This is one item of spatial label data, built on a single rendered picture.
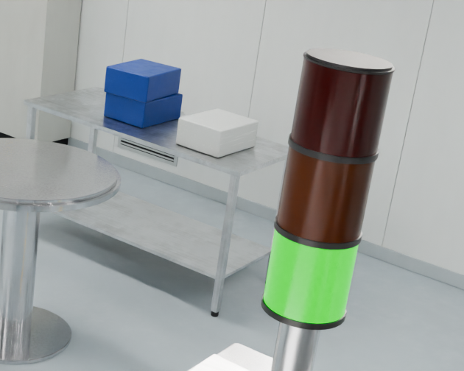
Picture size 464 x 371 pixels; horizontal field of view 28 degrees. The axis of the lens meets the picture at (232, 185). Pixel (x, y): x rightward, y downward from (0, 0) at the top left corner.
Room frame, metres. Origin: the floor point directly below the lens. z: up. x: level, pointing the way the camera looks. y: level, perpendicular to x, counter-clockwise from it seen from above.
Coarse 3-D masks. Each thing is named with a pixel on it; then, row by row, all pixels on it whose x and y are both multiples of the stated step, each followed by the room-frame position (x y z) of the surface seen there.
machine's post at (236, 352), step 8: (232, 344) 0.62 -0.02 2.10; (240, 344) 0.62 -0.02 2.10; (224, 352) 0.61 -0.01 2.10; (232, 352) 0.61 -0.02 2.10; (240, 352) 0.61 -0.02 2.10; (248, 352) 0.61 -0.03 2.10; (256, 352) 0.61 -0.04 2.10; (232, 360) 0.60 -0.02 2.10; (240, 360) 0.60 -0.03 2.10; (248, 360) 0.60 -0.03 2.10; (256, 360) 0.60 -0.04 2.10; (264, 360) 0.60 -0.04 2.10; (272, 360) 0.61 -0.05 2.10; (248, 368) 0.59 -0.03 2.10; (256, 368) 0.59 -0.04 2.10; (264, 368) 0.59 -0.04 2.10
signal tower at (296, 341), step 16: (320, 48) 0.51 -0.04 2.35; (320, 64) 0.48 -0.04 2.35; (336, 64) 0.47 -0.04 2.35; (352, 64) 0.48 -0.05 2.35; (368, 64) 0.48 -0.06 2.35; (384, 64) 0.49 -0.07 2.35; (336, 160) 0.47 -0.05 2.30; (352, 160) 0.47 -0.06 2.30; (368, 160) 0.48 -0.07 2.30; (304, 240) 0.47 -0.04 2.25; (288, 320) 0.47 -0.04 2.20; (288, 336) 0.48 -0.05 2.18; (304, 336) 0.48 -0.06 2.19; (288, 352) 0.48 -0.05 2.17; (304, 352) 0.48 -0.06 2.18; (272, 368) 0.49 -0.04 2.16; (288, 368) 0.48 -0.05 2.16; (304, 368) 0.48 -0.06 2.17
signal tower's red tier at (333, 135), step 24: (312, 72) 0.48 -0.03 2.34; (336, 72) 0.47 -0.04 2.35; (312, 96) 0.48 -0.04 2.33; (336, 96) 0.47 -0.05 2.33; (360, 96) 0.47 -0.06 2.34; (384, 96) 0.48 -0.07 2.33; (312, 120) 0.48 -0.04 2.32; (336, 120) 0.47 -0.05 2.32; (360, 120) 0.47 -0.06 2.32; (312, 144) 0.47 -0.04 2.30; (336, 144) 0.47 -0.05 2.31; (360, 144) 0.47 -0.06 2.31
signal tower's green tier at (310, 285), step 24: (288, 240) 0.48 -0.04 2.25; (288, 264) 0.48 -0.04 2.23; (312, 264) 0.47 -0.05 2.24; (336, 264) 0.47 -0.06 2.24; (288, 288) 0.47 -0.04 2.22; (312, 288) 0.47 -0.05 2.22; (336, 288) 0.47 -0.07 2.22; (288, 312) 0.47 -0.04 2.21; (312, 312) 0.47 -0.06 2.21; (336, 312) 0.48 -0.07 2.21
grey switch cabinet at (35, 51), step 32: (0, 0) 7.33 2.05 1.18; (32, 0) 7.16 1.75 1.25; (64, 0) 7.25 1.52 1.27; (0, 32) 7.32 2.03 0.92; (32, 32) 7.15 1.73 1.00; (64, 32) 7.28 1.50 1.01; (0, 64) 7.31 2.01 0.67; (32, 64) 7.13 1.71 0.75; (64, 64) 7.30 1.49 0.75; (0, 96) 7.30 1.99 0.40; (32, 96) 7.12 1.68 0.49; (0, 128) 7.29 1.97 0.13; (64, 128) 7.36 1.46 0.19
